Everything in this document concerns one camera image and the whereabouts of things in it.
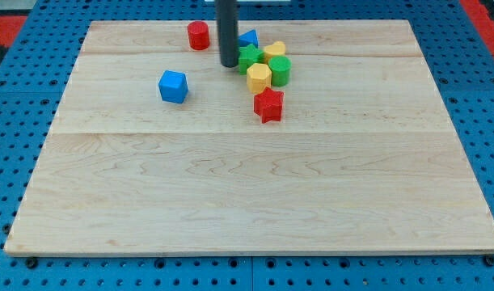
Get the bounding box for red cylinder block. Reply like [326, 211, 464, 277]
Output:
[187, 21, 210, 50]

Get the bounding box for green star block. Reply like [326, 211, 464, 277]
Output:
[239, 44, 264, 75]

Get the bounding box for yellow heart block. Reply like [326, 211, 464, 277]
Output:
[263, 41, 286, 64]

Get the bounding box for blue triangle block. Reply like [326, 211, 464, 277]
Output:
[239, 29, 259, 48]

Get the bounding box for blue cube block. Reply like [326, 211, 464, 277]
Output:
[158, 70, 188, 103]

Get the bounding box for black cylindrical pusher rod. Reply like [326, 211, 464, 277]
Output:
[215, 0, 239, 68]

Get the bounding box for light wooden board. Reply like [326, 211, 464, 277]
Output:
[4, 20, 494, 257]

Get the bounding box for yellow hexagon block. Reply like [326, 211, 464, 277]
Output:
[247, 63, 272, 94]

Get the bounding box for red star block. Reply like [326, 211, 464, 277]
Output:
[253, 87, 284, 124]

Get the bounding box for green cylinder block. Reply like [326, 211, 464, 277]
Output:
[268, 56, 292, 86]

